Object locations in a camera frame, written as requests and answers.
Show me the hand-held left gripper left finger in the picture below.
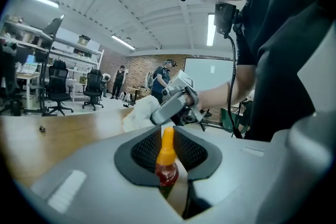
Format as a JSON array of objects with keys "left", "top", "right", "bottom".
[{"left": 15, "top": 125, "right": 184, "bottom": 224}]

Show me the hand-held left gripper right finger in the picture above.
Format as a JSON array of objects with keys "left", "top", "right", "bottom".
[{"left": 173, "top": 125, "right": 291, "bottom": 224}]

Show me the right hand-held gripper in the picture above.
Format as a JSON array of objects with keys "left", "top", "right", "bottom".
[{"left": 150, "top": 69, "right": 207, "bottom": 126}]

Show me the white cloth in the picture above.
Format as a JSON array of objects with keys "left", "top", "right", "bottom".
[{"left": 122, "top": 95, "right": 162, "bottom": 133}]

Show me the red sauce bottle orange cap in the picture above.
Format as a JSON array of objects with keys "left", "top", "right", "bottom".
[{"left": 154, "top": 127, "right": 180, "bottom": 200}]

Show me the person's right forearm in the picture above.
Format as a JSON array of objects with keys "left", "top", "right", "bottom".
[{"left": 196, "top": 80, "right": 253, "bottom": 111}]

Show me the person's right hand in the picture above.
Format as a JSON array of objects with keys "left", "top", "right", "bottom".
[{"left": 184, "top": 93, "right": 202, "bottom": 113}]

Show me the white backpack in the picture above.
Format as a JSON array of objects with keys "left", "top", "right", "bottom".
[{"left": 145, "top": 70, "right": 158, "bottom": 93}]

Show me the white projection screen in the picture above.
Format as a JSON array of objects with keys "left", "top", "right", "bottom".
[{"left": 183, "top": 57, "right": 235, "bottom": 93}]

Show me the green chair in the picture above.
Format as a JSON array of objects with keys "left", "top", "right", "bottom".
[{"left": 219, "top": 106, "right": 250, "bottom": 137}]

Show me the long ceiling light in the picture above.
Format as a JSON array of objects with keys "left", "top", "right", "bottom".
[
  {"left": 25, "top": 0, "right": 60, "bottom": 9},
  {"left": 110, "top": 34, "right": 136, "bottom": 51},
  {"left": 206, "top": 13, "right": 216, "bottom": 47}
]

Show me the black office chair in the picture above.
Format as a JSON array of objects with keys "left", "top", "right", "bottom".
[
  {"left": 81, "top": 68, "right": 104, "bottom": 111},
  {"left": 44, "top": 60, "right": 75, "bottom": 116}
]

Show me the black chest-worn box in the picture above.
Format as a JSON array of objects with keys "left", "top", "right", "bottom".
[{"left": 213, "top": 2, "right": 240, "bottom": 35}]

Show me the box on shelf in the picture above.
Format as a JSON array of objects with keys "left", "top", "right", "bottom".
[{"left": 77, "top": 35, "right": 91, "bottom": 47}]

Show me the white desk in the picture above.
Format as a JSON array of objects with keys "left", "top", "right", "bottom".
[{"left": 15, "top": 72, "right": 40, "bottom": 111}]

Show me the person's black shirt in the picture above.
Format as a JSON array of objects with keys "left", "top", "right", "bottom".
[{"left": 235, "top": 0, "right": 335, "bottom": 143}]

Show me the black stand with panel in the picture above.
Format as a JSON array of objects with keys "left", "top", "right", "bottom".
[{"left": 39, "top": 14, "right": 65, "bottom": 116}]

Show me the black cable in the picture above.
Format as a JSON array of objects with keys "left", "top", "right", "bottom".
[{"left": 219, "top": 29, "right": 244, "bottom": 140}]

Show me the white wall shelf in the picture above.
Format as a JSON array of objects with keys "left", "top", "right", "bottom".
[{"left": 2, "top": 18, "right": 105, "bottom": 74}]

